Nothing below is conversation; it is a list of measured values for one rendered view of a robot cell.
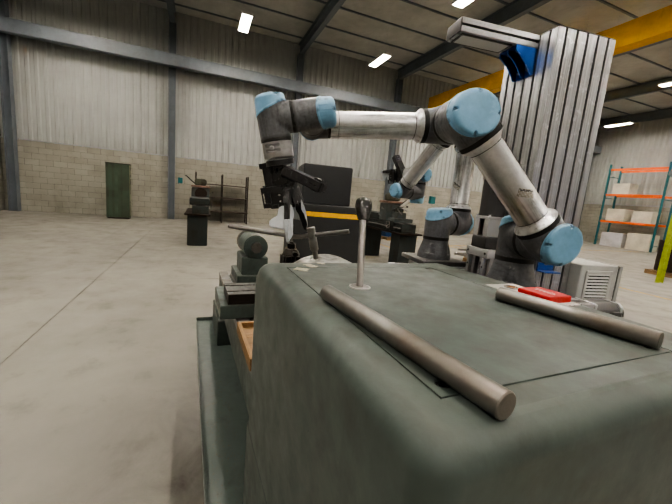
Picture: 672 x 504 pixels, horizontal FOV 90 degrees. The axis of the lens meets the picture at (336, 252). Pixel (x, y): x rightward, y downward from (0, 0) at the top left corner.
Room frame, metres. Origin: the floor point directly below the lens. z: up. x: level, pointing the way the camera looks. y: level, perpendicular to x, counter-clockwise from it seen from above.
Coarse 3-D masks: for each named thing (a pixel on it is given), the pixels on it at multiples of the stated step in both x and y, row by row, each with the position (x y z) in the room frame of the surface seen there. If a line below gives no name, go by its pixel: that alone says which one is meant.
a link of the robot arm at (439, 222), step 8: (432, 208) 1.57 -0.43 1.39; (440, 208) 1.57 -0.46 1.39; (448, 208) 1.56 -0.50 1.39; (432, 216) 1.52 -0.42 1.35; (440, 216) 1.51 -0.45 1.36; (448, 216) 1.51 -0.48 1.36; (456, 216) 1.57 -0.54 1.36; (432, 224) 1.52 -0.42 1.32; (440, 224) 1.51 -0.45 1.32; (448, 224) 1.52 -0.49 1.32; (456, 224) 1.55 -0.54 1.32; (424, 232) 1.56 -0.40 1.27; (432, 232) 1.51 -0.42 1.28; (440, 232) 1.50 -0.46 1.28; (448, 232) 1.52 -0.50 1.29
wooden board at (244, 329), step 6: (240, 324) 1.18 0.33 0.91; (246, 324) 1.20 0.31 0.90; (252, 324) 1.21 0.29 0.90; (240, 330) 1.13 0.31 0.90; (246, 330) 1.18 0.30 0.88; (252, 330) 1.18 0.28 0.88; (240, 336) 1.11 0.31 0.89; (246, 336) 1.09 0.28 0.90; (252, 336) 1.13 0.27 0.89; (240, 342) 1.11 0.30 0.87; (246, 342) 1.04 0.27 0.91; (252, 342) 1.08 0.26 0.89; (246, 348) 1.00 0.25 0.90; (246, 354) 0.99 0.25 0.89; (246, 360) 0.98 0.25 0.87
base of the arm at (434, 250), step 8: (424, 240) 1.55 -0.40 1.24; (432, 240) 1.51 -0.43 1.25; (440, 240) 1.51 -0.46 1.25; (448, 240) 1.54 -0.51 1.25; (424, 248) 1.52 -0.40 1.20; (432, 248) 1.51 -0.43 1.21; (440, 248) 1.50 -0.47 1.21; (448, 248) 1.54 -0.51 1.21; (424, 256) 1.51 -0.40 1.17; (432, 256) 1.49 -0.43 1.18; (440, 256) 1.49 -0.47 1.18; (448, 256) 1.51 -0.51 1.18
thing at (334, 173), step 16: (320, 176) 6.12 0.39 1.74; (336, 176) 6.19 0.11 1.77; (304, 192) 6.05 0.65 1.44; (336, 192) 6.19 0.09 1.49; (320, 208) 5.72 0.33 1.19; (336, 208) 5.79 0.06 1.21; (352, 208) 5.86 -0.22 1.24; (320, 224) 5.73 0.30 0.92; (336, 224) 5.79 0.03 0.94; (352, 224) 5.86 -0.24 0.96; (304, 240) 5.67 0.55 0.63; (320, 240) 5.73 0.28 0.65; (336, 240) 5.80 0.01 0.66; (352, 240) 5.87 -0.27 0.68; (304, 256) 5.67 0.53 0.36; (352, 256) 5.87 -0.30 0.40
